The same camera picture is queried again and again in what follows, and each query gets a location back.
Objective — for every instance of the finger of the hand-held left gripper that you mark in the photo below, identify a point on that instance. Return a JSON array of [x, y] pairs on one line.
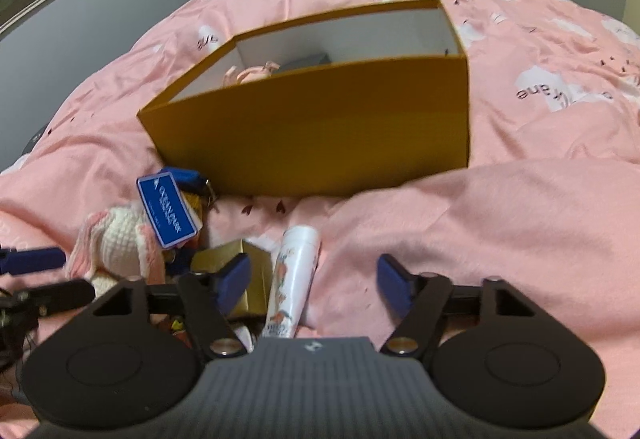
[[55, 294], [30, 260]]

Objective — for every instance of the blue card tag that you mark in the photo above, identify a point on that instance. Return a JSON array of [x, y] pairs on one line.
[[167, 209]]

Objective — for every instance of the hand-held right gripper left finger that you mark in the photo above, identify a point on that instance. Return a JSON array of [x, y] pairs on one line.
[[235, 279]]

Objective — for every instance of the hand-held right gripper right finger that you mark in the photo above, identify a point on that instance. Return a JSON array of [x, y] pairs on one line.
[[392, 284]]

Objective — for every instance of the yellow cardboard box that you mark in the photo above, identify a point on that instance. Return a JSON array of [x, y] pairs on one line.
[[325, 129]]

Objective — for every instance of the small gold box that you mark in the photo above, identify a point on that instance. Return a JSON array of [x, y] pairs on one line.
[[215, 256]]

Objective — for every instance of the pink plastic clip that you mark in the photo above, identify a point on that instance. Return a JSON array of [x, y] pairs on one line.
[[250, 74]]

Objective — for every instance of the white pink crocheted plush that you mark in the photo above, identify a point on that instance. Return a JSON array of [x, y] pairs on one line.
[[120, 239]]

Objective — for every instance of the white printed tube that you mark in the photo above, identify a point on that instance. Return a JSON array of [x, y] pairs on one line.
[[295, 269]]

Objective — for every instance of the pink printed blanket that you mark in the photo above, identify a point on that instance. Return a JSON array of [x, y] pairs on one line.
[[525, 229]]

